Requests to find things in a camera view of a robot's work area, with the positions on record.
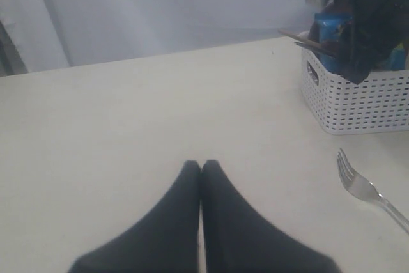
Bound light wooden chopstick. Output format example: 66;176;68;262
278;29;321;48

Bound silver table knife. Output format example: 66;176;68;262
295;42;337;58

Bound blue chips bag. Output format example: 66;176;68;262
313;12;409;73

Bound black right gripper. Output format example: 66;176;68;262
334;0;408;84

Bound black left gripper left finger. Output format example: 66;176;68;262
70;160;201;272

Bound silver metal fork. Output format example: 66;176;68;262
337;148;408;234

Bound white perforated plastic basket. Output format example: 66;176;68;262
301;49;408;135

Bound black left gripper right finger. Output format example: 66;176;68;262
201;160;340;272

